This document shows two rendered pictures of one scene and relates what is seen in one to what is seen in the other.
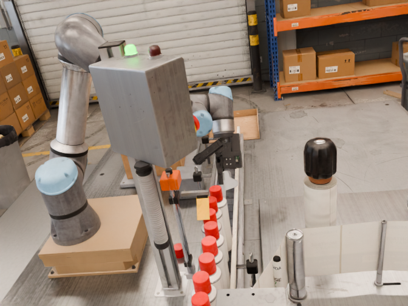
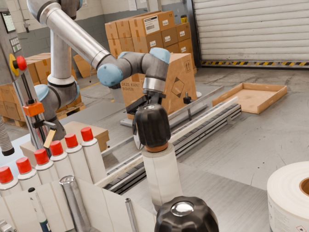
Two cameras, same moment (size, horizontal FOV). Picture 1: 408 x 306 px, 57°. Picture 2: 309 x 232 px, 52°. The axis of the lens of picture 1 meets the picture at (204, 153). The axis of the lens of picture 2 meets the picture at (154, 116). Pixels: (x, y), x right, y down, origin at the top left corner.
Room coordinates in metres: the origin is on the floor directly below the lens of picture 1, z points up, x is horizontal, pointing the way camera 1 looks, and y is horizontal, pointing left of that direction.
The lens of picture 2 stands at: (0.27, -0.76, 1.43)
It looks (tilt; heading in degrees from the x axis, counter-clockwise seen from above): 21 degrees down; 39
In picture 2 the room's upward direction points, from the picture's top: 11 degrees counter-clockwise
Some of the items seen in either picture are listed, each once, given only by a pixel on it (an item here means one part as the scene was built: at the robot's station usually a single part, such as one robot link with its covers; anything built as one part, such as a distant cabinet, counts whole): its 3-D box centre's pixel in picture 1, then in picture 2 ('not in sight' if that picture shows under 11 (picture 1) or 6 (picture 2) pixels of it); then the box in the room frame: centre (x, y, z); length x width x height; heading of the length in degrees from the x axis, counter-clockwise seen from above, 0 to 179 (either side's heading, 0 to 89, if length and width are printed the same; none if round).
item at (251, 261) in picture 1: (252, 270); not in sight; (0.73, -0.08, 0.89); 0.03 x 0.03 x 0.12; 80
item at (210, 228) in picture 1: (216, 258); (50, 182); (0.69, 0.01, 0.98); 0.05 x 0.05 x 0.20
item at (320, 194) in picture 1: (320, 190); (159, 160); (0.84, -0.29, 1.03); 0.09 x 0.09 x 0.30
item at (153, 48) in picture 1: (154, 51); not in sight; (0.71, 0.06, 1.49); 0.03 x 0.03 x 0.02
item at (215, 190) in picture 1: (220, 219); (94, 158); (0.85, -0.01, 0.98); 0.05 x 0.05 x 0.20
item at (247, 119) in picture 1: (232, 124); (249, 96); (1.79, -0.17, 0.85); 0.30 x 0.26 x 0.04; 170
